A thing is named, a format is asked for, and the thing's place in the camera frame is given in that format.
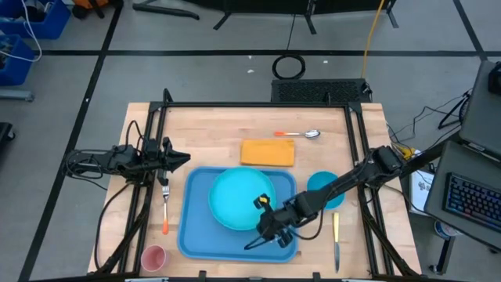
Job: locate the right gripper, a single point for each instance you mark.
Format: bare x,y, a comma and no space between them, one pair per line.
276,225

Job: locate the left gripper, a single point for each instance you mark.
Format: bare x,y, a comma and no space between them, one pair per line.
164,156

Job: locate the teal plate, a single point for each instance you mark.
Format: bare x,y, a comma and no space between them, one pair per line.
235,196

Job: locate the blue plastic tray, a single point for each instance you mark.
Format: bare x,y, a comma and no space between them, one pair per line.
199,235

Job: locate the blue bowl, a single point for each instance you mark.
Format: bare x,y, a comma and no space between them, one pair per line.
317,178

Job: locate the orange cloth napkin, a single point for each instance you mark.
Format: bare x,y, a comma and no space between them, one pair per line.
267,152

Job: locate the pink ribbed cup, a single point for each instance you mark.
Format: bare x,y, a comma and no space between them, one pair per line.
153,258

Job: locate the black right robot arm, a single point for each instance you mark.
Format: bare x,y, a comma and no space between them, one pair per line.
352,178

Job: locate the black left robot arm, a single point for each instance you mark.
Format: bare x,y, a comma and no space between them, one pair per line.
102,161

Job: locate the yellow tag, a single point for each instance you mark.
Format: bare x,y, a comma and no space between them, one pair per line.
263,199

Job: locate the black perforated computer case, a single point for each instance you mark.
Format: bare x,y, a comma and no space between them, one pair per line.
319,91

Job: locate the white printed paper sheet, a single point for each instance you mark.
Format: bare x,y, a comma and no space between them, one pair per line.
420,192

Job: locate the grey metal bar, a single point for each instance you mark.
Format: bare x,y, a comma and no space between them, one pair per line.
15,95

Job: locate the black floor object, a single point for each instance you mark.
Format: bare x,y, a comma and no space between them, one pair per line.
4,132

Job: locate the orange and black object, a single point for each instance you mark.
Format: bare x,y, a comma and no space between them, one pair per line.
88,4

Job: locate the black panel on stand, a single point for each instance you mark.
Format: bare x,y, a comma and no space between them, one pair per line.
274,4

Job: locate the white and blue roll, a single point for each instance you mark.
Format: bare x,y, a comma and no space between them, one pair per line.
444,230

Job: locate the blue storage bin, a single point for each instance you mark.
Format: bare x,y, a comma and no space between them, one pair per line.
15,66
51,23

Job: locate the grey keyboard desk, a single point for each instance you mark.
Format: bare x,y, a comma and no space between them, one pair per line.
438,188

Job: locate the backlit black keyboard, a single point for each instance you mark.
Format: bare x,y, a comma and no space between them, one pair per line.
471,201

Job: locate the grey monitor desk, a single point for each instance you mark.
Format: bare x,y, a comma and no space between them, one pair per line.
481,117

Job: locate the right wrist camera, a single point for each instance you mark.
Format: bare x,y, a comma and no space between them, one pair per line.
266,207

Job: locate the black aluminium table frame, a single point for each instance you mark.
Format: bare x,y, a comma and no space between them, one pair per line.
254,104

